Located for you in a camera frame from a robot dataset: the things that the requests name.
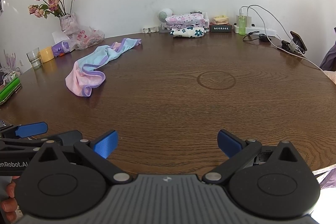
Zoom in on pink blue purple garment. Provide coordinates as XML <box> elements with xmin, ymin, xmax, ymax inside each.
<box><xmin>65</xmin><ymin>38</ymin><xmax>141</xmax><ymax>97</ymax></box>

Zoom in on person's left hand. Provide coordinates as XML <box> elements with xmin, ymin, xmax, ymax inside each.
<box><xmin>1</xmin><ymin>176</ymin><xmax>20</xmax><ymax>223</ymax></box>

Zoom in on green case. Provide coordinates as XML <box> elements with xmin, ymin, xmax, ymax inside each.
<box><xmin>0</xmin><ymin>77</ymin><xmax>22</xmax><ymax>105</ymax></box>

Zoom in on clear drinking glass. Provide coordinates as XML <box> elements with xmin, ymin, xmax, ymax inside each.
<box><xmin>26</xmin><ymin>48</ymin><xmax>43</xmax><ymax>70</ymax></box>

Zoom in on yellow cup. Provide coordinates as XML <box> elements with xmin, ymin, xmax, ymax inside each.
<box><xmin>39</xmin><ymin>46</ymin><xmax>55</xmax><ymax>63</ymax></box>

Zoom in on purple tissue pack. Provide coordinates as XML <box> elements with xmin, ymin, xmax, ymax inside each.
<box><xmin>51</xmin><ymin>40</ymin><xmax>71</xmax><ymax>57</ymax></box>

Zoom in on clear plastic bag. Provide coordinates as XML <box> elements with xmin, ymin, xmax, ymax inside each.
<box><xmin>70</xmin><ymin>27</ymin><xmax>105</xmax><ymax>50</ymax></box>

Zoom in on wrapped flower vase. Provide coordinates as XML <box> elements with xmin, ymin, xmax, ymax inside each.
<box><xmin>59</xmin><ymin>13</ymin><xmax>80</xmax><ymax>36</ymax></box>

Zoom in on white clip strip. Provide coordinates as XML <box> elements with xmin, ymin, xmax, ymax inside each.
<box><xmin>142</xmin><ymin>26</ymin><xmax>159</xmax><ymax>34</ymax></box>

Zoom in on dried rose bouquet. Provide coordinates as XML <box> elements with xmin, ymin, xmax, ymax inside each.
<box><xmin>28</xmin><ymin>0</ymin><xmax>76</xmax><ymax>19</ymax></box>

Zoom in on phone on stand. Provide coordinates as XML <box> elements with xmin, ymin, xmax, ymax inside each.
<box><xmin>281</xmin><ymin>31</ymin><xmax>307</xmax><ymax>56</ymax></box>

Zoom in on white power strip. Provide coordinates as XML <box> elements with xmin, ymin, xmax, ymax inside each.
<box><xmin>245</xmin><ymin>26</ymin><xmax>277</xmax><ymax>37</ymax></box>

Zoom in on white robot speaker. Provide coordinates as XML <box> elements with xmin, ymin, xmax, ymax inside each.
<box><xmin>158</xmin><ymin>8</ymin><xmax>174</xmax><ymax>23</ymax></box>

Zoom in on black red box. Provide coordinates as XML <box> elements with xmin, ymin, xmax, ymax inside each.
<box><xmin>210</xmin><ymin>23</ymin><xmax>232</xmax><ymax>33</ymax></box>

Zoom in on white teal floral cloth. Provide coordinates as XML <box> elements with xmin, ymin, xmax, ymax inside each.
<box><xmin>170</xmin><ymin>27</ymin><xmax>207</xmax><ymax>38</ymax></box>

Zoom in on white charger adapter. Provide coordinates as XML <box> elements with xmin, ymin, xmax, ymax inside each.
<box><xmin>236</xmin><ymin>11</ymin><xmax>252</xmax><ymax>27</ymax></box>

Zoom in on green spray bottle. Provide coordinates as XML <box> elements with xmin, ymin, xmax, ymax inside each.
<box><xmin>238</xmin><ymin>8</ymin><xmax>246</xmax><ymax>35</ymax></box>

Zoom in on yellow tissue packs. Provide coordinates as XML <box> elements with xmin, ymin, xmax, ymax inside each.
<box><xmin>211</xmin><ymin>15</ymin><xmax>229</xmax><ymax>25</ymax></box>

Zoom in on pink floral folded cloth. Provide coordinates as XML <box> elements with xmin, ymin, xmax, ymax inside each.
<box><xmin>165</xmin><ymin>13</ymin><xmax>206</xmax><ymax>28</ymax></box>

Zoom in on white charging cable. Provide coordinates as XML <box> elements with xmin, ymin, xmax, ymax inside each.
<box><xmin>239</xmin><ymin>4</ymin><xmax>322</xmax><ymax>70</ymax></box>

